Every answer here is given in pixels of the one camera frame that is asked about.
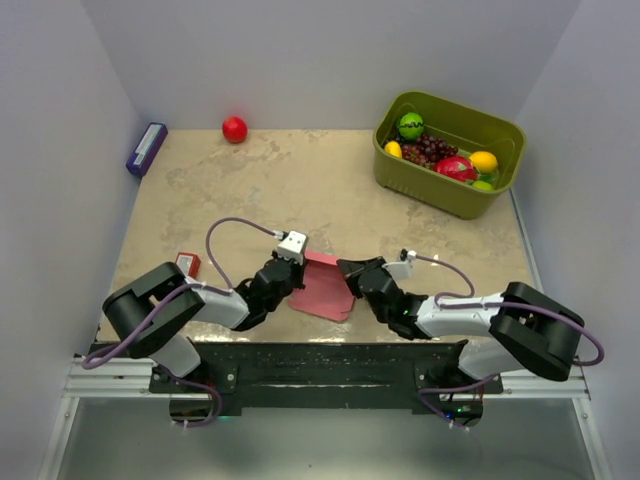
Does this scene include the pink paper box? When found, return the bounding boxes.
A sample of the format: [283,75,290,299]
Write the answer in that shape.
[288,250,355,323]

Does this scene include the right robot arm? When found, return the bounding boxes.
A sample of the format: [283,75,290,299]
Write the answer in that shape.
[337,251,584,393]

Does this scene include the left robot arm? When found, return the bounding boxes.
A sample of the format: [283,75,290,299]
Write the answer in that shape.
[102,253,306,392]

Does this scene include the red box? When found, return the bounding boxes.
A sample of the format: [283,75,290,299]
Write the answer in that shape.
[175,252,201,278]

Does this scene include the purple box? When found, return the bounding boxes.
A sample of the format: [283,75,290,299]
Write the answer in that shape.
[126,122,168,179]

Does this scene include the small yellow lemon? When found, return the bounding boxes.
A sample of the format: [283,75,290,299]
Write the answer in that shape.
[384,141,403,158]

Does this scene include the purple grapes bunch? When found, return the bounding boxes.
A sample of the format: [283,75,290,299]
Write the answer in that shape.
[396,134,459,170]

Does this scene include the red dragon fruit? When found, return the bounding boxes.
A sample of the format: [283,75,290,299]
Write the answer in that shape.
[434,156,478,184]

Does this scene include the small green fruit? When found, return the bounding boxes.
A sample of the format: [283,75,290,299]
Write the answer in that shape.
[472,180,494,191]

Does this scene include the green plastic basket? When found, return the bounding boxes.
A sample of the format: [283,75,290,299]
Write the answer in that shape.
[373,91,526,220]

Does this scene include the red apple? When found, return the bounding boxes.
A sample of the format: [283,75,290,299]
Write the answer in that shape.
[222,116,248,144]

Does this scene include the yellow orange fruit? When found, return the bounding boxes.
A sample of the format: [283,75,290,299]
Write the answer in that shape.
[469,151,498,175]

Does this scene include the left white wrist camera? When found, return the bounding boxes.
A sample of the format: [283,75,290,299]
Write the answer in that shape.
[276,230,308,265]

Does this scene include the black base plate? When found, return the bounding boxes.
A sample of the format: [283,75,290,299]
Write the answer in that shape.
[87,339,504,417]

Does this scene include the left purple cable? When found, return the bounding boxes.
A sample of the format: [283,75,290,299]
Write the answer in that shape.
[82,217,286,371]

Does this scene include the aluminium frame rail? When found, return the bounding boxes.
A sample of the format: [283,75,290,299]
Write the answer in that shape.
[39,360,610,479]

